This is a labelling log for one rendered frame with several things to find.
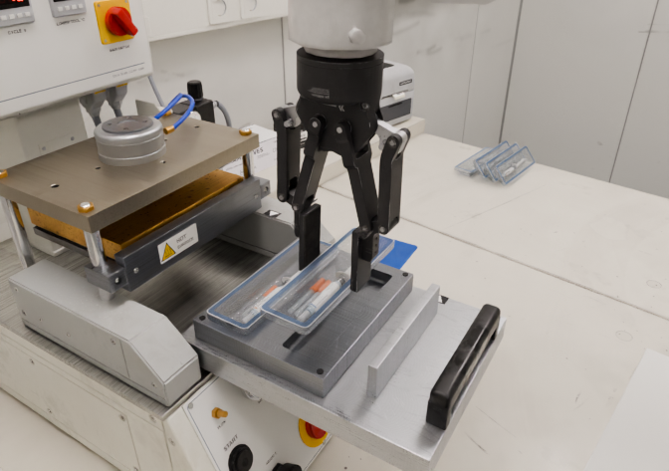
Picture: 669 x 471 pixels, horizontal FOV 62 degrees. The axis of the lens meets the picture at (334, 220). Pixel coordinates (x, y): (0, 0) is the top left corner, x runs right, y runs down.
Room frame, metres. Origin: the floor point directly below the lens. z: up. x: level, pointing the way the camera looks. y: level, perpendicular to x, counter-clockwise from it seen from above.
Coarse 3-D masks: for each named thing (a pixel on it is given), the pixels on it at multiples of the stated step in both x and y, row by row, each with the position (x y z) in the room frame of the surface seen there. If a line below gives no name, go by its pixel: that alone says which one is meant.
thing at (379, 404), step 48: (432, 288) 0.50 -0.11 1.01; (192, 336) 0.47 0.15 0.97; (384, 336) 0.47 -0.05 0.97; (432, 336) 0.47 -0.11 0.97; (240, 384) 0.42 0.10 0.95; (288, 384) 0.39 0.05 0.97; (336, 384) 0.39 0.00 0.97; (384, 384) 0.39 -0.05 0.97; (432, 384) 0.39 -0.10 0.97; (336, 432) 0.36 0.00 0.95; (384, 432) 0.34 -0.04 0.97; (432, 432) 0.34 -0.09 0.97
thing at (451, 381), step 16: (480, 320) 0.44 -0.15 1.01; (496, 320) 0.45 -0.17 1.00; (464, 336) 0.42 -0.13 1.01; (480, 336) 0.42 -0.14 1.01; (496, 336) 0.46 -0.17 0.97; (464, 352) 0.40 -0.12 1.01; (480, 352) 0.41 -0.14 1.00; (448, 368) 0.38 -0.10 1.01; (464, 368) 0.38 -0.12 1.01; (448, 384) 0.36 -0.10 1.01; (464, 384) 0.37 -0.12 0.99; (432, 400) 0.35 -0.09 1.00; (448, 400) 0.34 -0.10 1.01; (432, 416) 0.35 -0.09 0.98; (448, 416) 0.34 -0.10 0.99
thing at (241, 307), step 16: (288, 256) 0.57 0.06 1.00; (272, 272) 0.54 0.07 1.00; (288, 272) 0.54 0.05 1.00; (240, 288) 0.51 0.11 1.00; (256, 288) 0.51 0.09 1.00; (272, 288) 0.51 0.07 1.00; (224, 304) 0.48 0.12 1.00; (240, 304) 0.48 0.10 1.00; (256, 304) 0.48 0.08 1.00; (240, 320) 0.45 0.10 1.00
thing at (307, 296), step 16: (384, 240) 0.55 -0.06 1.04; (320, 256) 0.51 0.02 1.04; (336, 256) 0.51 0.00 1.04; (304, 272) 0.48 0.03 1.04; (320, 272) 0.48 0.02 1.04; (336, 272) 0.48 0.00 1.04; (288, 288) 0.45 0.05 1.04; (304, 288) 0.45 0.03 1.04; (320, 288) 0.45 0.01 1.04; (336, 288) 0.45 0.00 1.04; (272, 304) 0.43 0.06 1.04; (288, 304) 0.43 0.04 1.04; (304, 304) 0.43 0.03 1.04; (320, 304) 0.43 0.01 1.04; (288, 320) 0.40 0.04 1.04; (304, 320) 0.40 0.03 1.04
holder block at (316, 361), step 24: (264, 264) 0.57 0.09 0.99; (384, 288) 0.52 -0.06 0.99; (408, 288) 0.54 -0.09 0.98; (336, 312) 0.49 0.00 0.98; (360, 312) 0.47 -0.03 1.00; (384, 312) 0.48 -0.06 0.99; (216, 336) 0.45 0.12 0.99; (240, 336) 0.44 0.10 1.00; (264, 336) 0.44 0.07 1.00; (288, 336) 0.44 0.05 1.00; (312, 336) 0.45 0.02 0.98; (336, 336) 0.45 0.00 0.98; (360, 336) 0.44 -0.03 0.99; (264, 360) 0.41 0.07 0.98; (288, 360) 0.40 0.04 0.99; (312, 360) 0.40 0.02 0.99; (336, 360) 0.40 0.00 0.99; (312, 384) 0.38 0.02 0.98
